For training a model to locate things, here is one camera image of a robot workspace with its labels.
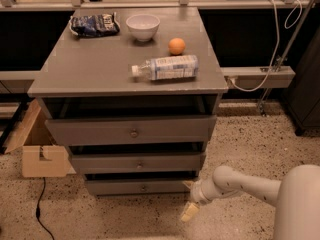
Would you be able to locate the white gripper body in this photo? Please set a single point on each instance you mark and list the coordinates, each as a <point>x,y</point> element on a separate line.
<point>199,194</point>

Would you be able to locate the grey bottom drawer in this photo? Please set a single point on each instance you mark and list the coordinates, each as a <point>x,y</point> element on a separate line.
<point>137,186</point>

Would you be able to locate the grey drawer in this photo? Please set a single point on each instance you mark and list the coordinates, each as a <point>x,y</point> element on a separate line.
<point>139,162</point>
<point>137,186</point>
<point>78,132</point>

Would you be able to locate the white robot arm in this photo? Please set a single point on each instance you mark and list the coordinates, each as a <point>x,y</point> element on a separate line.
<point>296,198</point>

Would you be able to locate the grey top drawer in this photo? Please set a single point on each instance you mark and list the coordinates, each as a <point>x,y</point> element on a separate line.
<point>78,132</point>

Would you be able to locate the grey middle drawer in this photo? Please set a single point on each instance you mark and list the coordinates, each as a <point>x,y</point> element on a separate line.
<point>139,162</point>

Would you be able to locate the grey drawer cabinet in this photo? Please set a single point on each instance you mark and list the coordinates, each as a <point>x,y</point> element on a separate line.
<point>90,78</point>

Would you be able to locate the clear plastic water bottle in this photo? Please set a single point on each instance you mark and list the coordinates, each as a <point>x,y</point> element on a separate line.
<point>165,68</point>

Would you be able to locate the metal support rod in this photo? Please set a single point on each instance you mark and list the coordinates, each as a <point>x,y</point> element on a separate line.
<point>275,64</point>

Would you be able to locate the dark grey side cabinet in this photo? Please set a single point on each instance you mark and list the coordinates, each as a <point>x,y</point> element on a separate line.
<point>302,97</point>

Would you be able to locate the orange fruit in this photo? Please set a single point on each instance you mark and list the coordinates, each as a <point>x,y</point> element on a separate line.
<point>176,46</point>

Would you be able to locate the cardboard box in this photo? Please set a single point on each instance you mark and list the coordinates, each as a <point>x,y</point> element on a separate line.
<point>41,156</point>

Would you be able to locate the white ceramic bowl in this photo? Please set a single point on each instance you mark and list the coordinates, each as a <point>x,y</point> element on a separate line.
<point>143,27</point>

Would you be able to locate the blue chip bag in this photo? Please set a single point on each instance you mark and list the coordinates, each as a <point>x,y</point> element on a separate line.
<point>93,26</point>

